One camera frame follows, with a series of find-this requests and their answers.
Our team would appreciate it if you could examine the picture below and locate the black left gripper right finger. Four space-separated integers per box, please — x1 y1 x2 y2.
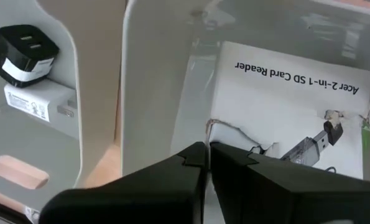
209 141 370 224

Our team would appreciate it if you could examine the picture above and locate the grey plastic bin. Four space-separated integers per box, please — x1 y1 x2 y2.
119 0 370 224
0 0 83 218

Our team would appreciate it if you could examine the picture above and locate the white green Acer box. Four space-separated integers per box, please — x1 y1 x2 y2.
208 40 370 182

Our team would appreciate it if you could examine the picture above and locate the white switching power adapter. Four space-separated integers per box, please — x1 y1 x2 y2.
3 79 80 124

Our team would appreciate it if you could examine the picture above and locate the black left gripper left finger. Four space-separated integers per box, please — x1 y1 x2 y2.
39 141 209 224

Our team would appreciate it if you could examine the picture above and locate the black USB charger white label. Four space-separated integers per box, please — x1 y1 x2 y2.
0 24 60 89

